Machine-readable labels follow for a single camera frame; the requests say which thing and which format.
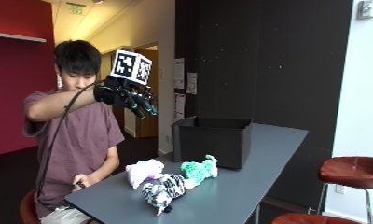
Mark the small black clicker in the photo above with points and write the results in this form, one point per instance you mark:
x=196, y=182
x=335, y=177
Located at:
x=80, y=186

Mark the brown wooden door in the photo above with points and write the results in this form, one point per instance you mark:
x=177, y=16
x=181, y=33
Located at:
x=147, y=93

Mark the white paper notice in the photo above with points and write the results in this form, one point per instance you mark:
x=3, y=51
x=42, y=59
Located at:
x=179, y=73
x=191, y=83
x=179, y=107

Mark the white marker cube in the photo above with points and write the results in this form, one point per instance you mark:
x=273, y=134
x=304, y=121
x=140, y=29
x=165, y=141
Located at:
x=131, y=67

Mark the the person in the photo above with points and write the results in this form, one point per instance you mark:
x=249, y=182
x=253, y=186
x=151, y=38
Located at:
x=79, y=140

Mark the red round bar stool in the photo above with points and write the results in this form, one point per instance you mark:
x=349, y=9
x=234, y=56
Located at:
x=28, y=209
x=313, y=219
x=351, y=171

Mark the white pink plush toy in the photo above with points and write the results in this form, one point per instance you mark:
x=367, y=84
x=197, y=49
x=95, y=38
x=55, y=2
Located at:
x=143, y=170

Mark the zebra striped plush toy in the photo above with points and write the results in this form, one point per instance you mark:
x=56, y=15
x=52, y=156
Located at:
x=164, y=190

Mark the black fabric storage box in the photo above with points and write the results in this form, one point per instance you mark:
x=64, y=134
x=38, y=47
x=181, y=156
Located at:
x=213, y=143

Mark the green plush toy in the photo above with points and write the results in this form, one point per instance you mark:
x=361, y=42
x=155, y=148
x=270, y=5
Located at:
x=200, y=169

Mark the green exit sign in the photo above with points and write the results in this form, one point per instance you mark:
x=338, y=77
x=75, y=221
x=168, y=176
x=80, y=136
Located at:
x=76, y=8

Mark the white light switch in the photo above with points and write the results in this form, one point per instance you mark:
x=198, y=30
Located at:
x=161, y=72

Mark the grey wall shelf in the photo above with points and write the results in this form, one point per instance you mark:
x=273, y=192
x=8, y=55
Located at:
x=15, y=36

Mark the white wall outlet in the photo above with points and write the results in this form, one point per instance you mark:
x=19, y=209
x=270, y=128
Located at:
x=339, y=188

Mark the grey wall device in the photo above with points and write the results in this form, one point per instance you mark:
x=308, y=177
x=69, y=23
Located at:
x=365, y=9

